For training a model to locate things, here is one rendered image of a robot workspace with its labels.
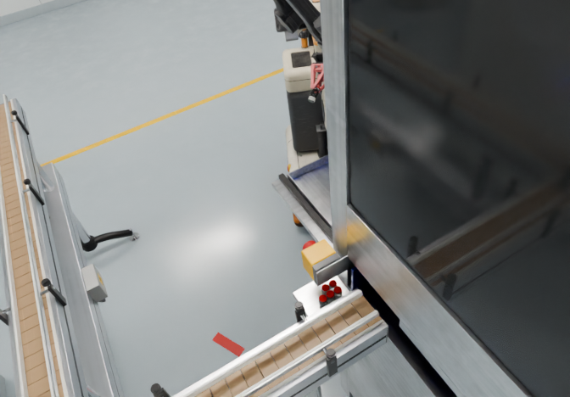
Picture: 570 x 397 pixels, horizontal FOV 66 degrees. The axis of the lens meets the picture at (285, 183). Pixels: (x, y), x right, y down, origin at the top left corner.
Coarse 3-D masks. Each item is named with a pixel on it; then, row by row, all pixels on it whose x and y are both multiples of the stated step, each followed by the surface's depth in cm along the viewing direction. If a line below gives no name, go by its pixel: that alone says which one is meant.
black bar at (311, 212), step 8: (280, 176) 147; (288, 184) 144; (296, 192) 142; (304, 200) 139; (304, 208) 138; (312, 208) 136; (312, 216) 134; (320, 216) 134; (320, 224) 131; (328, 232) 129
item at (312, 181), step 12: (324, 156) 150; (300, 168) 147; (312, 168) 150; (324, 168) 150; (300, 180) 148; (312, 180) 147; (324, 180) 146; (300, 192) 141; (312, 192) 143; (324, 192) 143; (312, 204) 136; (324, 204) 139; (324, 216) 131
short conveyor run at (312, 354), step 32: (320, 320) 104; (352, 320) 106; (256, 352) 99; (288, 352) 111; (320, 352) 99; (352, 352) 102; (224, 384) 99; (256, 384) 94; (288, 384) 97; (320, 384) 104
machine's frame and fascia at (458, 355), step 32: (352, 224) 97; (352, 256) 105; (384, 256) 89; (384, 288) 96; (416, 288) 82; (416, 320) 88; (448, 320) 76; (448, 352) 82; (480, 352) 71; (448, 384) 88; (480, 384) 76; (512, 384) 67
